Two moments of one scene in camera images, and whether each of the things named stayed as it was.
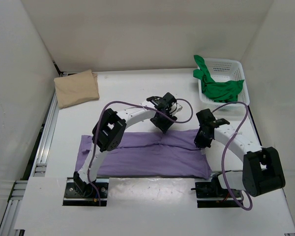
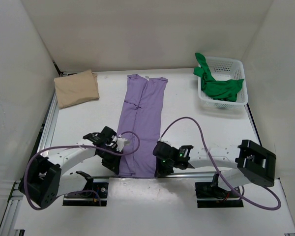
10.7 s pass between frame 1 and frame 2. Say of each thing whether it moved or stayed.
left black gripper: moved
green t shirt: stayed
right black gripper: moved
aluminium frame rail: stayed
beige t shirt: stayed
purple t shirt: moved
